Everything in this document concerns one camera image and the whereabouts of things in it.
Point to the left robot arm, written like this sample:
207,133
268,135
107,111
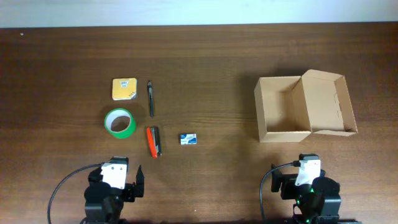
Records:
108,211

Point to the blue white staples box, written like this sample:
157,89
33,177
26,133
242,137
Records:
188,139

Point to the orange black stapler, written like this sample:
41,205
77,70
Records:
153,139

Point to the yellow sticky note pad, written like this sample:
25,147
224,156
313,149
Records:
124,88

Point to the brown cardboard box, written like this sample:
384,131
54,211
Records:
289,109

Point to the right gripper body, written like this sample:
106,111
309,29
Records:
286,182

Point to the green tape roll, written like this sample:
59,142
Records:
114,115

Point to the black pen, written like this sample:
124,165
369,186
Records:
151,101

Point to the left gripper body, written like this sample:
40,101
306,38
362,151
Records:
131,189

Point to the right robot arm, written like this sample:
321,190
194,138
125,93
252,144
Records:
318,202

